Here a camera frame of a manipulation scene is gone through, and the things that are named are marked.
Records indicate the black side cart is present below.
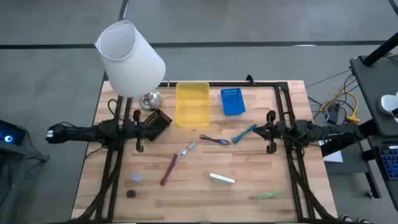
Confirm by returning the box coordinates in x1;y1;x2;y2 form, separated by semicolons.
349;55;398;212

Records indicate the black plastic basket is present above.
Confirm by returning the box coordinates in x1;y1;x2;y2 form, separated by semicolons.
143;108;173;142

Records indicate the computer with blue light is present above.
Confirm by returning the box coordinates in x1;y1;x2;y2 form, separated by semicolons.
0;119;27;146

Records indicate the grey fabric bag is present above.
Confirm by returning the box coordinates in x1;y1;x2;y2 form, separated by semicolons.
0;144;50;224

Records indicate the laptop with blue keys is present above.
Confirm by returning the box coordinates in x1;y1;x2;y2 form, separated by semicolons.
374;144;398;181

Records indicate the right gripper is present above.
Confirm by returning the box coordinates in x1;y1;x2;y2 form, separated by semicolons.
252;110;296;154

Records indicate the black stand pole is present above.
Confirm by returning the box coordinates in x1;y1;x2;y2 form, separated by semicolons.
362;32;398;67

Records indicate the white paper sheet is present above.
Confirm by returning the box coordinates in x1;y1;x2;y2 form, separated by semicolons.
323;151;344;164

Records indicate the white card reader box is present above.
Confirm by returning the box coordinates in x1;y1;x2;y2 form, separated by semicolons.
208;172;236;187

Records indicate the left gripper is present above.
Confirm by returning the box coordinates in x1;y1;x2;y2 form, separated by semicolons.
124;109;147;153

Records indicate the green flat stick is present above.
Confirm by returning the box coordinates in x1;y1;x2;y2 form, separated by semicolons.
257;190;284;200

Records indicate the yellow cable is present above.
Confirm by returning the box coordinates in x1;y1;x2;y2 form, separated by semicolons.
320;90;361;123

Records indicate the white round device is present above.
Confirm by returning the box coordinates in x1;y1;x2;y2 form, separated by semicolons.
378;92;398;116

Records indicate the blue plastic basket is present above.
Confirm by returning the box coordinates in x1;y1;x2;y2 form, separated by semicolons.
220;88;246;116

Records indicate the teal braided cable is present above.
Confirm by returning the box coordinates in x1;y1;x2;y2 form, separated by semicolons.
232;124;258;145

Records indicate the black aluminium rig frame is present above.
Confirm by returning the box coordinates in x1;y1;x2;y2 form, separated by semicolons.
70;81;338;224

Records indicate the yellow translucent plastic bin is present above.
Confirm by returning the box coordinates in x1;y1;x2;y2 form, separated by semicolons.
175;82;211;128

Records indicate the black power adapter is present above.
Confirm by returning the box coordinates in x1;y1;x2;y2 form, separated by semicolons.
328;102;341;124

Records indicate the maroon braided cable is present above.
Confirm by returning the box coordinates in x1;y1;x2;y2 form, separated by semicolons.
160;152;179;187

